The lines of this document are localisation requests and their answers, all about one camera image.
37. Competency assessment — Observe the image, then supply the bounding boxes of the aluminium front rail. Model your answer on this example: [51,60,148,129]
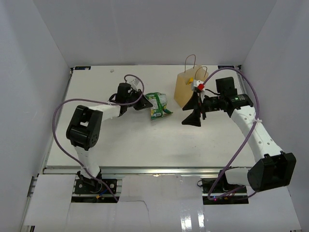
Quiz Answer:
[42,166,274,175]

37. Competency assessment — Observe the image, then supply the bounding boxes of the yellow snack packet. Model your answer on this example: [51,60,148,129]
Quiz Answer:
[187,77,194,85]

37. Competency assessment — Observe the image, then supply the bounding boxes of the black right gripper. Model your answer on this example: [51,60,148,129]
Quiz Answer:
[182,91,224,127]

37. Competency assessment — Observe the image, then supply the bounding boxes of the blue label right corner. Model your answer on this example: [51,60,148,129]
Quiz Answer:
[218,65,235,69]

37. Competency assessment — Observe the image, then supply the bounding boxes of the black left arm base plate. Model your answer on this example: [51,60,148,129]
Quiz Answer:
[73,179,117,194]

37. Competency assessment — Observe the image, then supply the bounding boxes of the blue label corner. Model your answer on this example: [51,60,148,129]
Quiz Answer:
[218,65,235,69]
[74,66,91,71]

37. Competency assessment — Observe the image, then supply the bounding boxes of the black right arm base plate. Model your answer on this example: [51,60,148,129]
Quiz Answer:
[197,177,248,194]

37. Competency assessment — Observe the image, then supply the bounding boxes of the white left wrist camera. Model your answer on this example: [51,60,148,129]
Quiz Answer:
[129,78,140,90]

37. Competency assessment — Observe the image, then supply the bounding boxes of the brown paper bag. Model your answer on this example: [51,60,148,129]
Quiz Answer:
[174,54,209,108]

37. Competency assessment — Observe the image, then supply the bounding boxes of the green snack packet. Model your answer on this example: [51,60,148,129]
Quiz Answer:
[145,92,173,120]

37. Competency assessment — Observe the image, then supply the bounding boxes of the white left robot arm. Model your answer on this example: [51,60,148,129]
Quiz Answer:
[66,83,153,193]

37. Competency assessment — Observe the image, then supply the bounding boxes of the blue label left corner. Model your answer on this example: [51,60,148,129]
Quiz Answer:
[74,66,91,71]

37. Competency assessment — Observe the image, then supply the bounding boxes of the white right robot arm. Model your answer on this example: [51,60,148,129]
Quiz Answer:
[182,77,296,193]

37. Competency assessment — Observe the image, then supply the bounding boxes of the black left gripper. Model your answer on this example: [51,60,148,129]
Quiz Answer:
[125,89,153,111]

